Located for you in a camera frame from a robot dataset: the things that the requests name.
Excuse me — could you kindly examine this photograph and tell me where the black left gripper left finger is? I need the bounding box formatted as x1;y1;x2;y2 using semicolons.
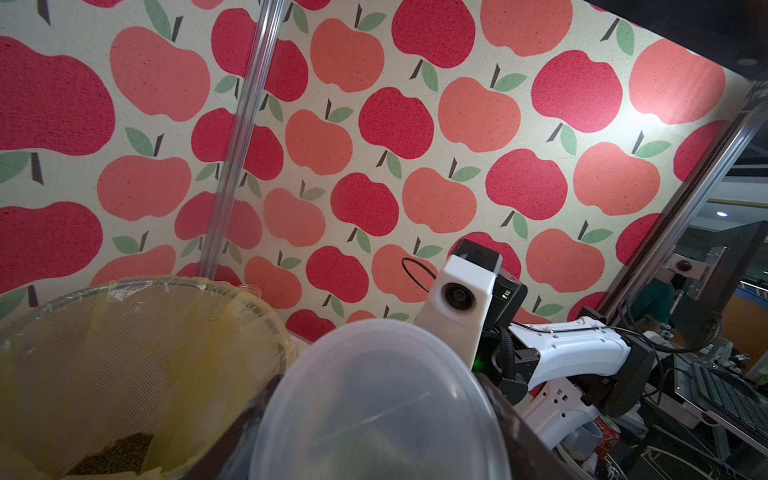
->
182;375;282;480

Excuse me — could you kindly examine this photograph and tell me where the clear jar with mung beans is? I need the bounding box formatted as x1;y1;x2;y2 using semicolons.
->
249;320;510;479

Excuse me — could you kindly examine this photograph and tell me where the yellow plastic bin liner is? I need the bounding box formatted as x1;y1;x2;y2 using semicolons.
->
0;275;299;480

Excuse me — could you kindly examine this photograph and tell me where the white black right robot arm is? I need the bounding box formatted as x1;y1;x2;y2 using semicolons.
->
471;308;657;449

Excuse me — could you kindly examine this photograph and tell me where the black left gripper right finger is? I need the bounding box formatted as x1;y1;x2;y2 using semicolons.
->
476;373;576;480

